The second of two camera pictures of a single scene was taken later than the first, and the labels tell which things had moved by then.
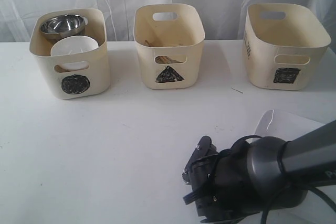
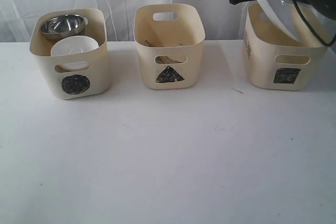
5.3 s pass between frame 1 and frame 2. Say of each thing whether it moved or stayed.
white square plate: moved
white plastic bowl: stayed
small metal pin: stayed
